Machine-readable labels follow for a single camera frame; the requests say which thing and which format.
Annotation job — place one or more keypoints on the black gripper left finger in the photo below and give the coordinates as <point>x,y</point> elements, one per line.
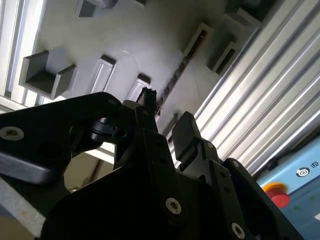
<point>50,125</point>

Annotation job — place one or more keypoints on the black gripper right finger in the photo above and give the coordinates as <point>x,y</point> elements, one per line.
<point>186,135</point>

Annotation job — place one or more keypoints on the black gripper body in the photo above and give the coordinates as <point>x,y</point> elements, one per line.
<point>112,212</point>

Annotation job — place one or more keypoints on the blue RAM stick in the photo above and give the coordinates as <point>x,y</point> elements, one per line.
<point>174,77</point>

